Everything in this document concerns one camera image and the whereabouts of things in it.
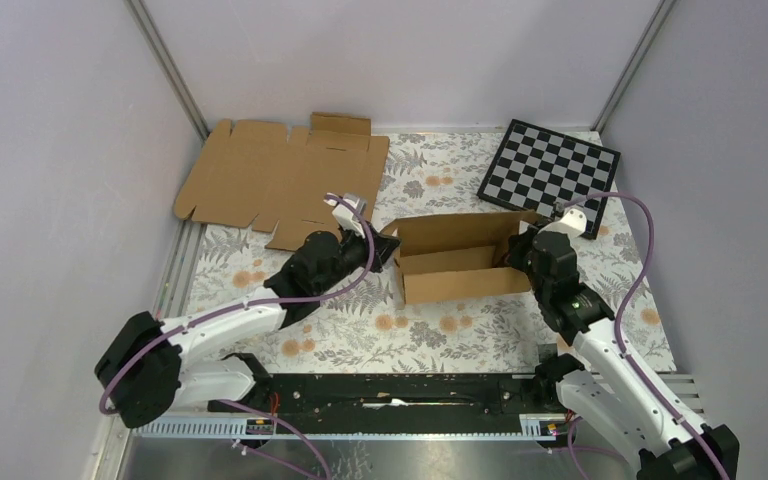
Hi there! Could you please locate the black base rail bar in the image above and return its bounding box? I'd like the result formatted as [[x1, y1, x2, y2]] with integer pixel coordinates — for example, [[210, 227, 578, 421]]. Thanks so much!
[[241, 373, 572, 437]]

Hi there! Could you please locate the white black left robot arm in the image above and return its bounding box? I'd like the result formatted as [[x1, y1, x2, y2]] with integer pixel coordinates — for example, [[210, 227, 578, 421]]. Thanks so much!
[[94, 231, 400, 428]]

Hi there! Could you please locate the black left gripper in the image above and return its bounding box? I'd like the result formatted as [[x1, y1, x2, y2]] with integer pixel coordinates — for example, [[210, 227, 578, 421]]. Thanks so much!
[[316, 220, 403, 296]]

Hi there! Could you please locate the black white checkerboard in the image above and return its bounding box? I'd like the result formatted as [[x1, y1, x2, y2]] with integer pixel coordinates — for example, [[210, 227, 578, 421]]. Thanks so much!
[[477, 119, 621, 217]]

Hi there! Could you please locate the cardboard box sheet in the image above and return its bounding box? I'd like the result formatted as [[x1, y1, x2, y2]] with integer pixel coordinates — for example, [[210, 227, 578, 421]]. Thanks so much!
[[383, 211, 540, 305]]

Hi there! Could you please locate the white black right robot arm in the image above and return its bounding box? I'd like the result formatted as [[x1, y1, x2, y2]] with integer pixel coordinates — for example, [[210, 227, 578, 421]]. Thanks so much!
[[504, 225, 740, 479]]

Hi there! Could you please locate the lower flat cardboard sheet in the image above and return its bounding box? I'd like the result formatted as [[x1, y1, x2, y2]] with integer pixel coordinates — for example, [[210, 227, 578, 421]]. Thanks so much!
[[173, 112, 390, 251]]

